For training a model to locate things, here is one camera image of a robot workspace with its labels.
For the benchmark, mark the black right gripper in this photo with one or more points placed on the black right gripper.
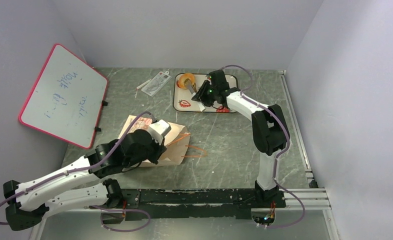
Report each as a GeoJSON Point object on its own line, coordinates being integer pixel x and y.
{"type": "Point", "coordinates": [202, 95]}

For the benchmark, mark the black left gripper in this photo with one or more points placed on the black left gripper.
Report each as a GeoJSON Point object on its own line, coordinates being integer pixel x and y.
{"type": "Point", "coordinates": [159, 149]}

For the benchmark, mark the metal kitchen tongs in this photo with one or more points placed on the metal kitchen tongs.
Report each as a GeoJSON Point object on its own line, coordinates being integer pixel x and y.
{"type": "Point", "coordinates": [194, 96]}

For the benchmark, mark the fake orange donut bread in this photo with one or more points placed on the fake orange donut bread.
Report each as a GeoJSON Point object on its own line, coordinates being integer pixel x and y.
{"type": "Point", "coordinates": [182, 80]}

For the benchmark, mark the beige paper bag orange handles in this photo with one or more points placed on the beige paper bag orange handles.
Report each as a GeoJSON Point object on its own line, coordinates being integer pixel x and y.
{"type": "Point", "coordinates": [177, 143]}

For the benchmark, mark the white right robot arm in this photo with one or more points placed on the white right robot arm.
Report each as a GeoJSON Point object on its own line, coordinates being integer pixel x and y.
{"type": "Point", "coordinates": [269, 131]}

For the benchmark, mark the small plastic packet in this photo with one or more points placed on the small plastic packet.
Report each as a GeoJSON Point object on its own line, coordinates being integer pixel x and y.
{"type": "Point", "coordinates": [156, 83]}

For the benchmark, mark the white marker pen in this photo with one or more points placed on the white marker pen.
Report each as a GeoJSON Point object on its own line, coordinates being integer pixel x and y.
{"type": "Point", "coordinates": [143, 84]}

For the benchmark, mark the pink framed whiteboard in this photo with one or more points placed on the pink framed whiteboard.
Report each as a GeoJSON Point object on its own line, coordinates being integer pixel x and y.
{"type": "Point", "coordinates": [66, 99]}

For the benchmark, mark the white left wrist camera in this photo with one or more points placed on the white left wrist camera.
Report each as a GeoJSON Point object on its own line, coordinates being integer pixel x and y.
{"type": "Point", "coordinates": [159, 130]}

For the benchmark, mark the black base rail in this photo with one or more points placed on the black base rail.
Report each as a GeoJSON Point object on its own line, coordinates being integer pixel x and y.
{"type": "Point", "coordinates": [194, 203]}

